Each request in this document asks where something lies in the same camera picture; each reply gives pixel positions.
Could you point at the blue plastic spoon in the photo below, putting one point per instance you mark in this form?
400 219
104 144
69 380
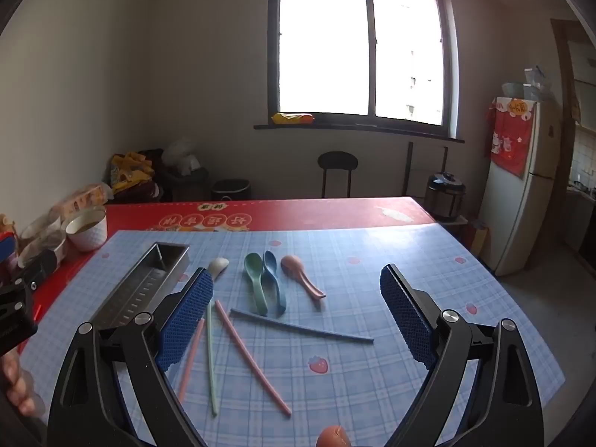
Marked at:
271 263

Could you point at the clear plastic containers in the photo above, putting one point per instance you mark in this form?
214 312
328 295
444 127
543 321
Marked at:
531 86

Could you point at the white textured bowl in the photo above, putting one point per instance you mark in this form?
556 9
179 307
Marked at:
88 240

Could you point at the black trash bin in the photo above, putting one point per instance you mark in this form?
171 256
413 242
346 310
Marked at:
233 191

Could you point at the wooden door frame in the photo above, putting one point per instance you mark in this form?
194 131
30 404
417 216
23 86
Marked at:
561 102

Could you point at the blue plaid table mat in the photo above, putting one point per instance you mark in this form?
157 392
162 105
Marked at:
354 391

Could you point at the yellow packet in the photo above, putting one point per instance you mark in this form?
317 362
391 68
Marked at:
293 118

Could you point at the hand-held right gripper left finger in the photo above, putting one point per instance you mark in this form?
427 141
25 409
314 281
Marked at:
186 321

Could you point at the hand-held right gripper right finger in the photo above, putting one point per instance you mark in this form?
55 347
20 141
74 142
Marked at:
405 321

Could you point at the red printed cloth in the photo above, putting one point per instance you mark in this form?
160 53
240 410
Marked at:
510 139

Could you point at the stainless steel utensil tray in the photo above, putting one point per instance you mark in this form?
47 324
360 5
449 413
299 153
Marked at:
139 288

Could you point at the dark framed window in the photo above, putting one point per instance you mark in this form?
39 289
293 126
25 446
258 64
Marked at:
363 42

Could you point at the blue chopstick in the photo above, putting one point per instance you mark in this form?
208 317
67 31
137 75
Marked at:
302 324
303 327

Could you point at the green chopstick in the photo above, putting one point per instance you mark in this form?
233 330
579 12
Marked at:
212 372

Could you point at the white fridge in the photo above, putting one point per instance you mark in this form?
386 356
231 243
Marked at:
517 223

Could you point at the black round chair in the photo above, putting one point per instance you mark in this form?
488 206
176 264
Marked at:
337 162

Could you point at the pink chopstick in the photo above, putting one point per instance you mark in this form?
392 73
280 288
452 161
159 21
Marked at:
251 358
191 363

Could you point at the clear glass bowl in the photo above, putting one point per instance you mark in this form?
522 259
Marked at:
42 240

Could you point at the red printed tablecloth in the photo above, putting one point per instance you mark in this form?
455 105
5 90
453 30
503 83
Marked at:
302 214

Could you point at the pink plastic spoon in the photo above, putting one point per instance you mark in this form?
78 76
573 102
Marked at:
293 265

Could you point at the person's left hand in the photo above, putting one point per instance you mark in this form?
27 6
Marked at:
21 396

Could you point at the black metal frame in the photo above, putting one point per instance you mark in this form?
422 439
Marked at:
409 167

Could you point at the beige plastic spoon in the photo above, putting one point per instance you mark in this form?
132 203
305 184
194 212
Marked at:
219 265

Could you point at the white plastic bag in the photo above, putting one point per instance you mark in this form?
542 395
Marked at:
181 156

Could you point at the dark low seat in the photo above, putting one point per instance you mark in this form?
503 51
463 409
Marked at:
186 186

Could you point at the reddish brown round object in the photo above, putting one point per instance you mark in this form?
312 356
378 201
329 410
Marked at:
333 436

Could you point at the black rice cooker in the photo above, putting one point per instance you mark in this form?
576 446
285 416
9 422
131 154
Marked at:
444 195

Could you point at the green plastic spoon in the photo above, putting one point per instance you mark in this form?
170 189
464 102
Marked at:
254 270

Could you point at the dark window sill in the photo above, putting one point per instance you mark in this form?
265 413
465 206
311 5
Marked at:
372 131

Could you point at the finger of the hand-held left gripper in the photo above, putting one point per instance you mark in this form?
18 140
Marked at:
42 265

